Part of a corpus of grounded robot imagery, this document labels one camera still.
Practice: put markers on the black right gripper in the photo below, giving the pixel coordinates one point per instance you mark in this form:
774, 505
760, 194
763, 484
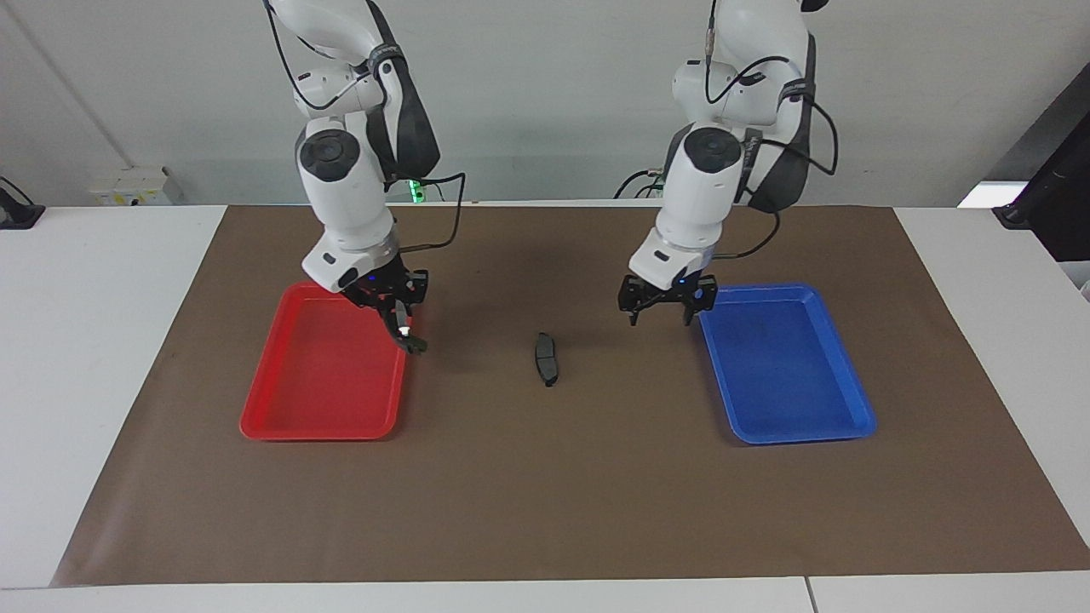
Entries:
387, 289

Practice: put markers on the small dark brake pad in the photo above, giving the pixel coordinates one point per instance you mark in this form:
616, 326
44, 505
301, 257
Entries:
546, 358

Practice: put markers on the red plastic tray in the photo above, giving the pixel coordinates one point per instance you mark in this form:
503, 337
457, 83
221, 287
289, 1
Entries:
315, 383

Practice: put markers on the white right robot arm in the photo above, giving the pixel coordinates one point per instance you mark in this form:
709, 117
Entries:
349, 187

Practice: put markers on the black clamp mount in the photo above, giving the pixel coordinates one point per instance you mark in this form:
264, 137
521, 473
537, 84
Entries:
17, 213

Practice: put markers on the black monitor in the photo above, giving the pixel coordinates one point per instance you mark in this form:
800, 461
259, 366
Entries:
1060, 196

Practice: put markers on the brown table mat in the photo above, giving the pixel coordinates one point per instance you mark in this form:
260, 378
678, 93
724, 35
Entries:
553, 494

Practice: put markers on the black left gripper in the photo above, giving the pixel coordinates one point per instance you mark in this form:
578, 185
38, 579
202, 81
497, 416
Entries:
668, 294

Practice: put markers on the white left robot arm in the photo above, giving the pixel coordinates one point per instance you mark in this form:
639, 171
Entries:
702, 187

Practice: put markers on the white power strip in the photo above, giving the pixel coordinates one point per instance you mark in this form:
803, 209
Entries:
132, 186

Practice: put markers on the long curved grey brake pad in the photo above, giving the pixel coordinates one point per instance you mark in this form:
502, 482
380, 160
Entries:
415, 343

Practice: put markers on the blue plastic tray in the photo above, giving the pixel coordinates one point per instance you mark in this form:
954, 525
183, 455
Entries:
792, 375

